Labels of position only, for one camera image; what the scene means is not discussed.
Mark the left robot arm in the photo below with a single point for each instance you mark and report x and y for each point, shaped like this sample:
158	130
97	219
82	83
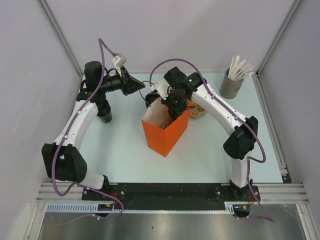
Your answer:
62	158

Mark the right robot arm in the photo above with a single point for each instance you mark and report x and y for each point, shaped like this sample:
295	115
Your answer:
240	129

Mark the grey straw holder cup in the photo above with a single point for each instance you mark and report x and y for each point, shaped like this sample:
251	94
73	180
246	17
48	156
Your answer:
229	88

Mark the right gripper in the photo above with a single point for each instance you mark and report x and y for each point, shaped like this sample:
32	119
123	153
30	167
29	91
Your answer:
176	110

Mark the white straws bundle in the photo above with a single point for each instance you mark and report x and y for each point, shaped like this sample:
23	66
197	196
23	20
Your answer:
239	69

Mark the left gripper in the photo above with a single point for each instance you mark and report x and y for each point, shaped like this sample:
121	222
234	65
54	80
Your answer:
129	84

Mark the orange paper bag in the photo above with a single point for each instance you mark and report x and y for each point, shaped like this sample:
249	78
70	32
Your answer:
160	130

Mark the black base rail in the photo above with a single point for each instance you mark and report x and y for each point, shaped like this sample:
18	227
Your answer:
180	196

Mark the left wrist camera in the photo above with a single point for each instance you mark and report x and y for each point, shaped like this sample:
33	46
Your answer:
118	60

